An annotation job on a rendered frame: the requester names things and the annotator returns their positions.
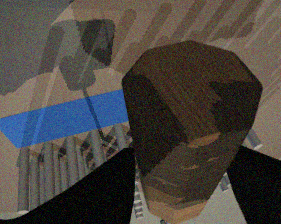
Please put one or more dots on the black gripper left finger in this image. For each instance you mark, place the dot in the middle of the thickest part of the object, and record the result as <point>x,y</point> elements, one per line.
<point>104,196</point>

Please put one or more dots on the blue tape strip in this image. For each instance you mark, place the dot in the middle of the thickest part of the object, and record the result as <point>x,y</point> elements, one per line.
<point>65,119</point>

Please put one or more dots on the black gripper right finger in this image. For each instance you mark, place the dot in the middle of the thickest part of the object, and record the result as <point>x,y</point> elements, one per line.
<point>256,184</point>

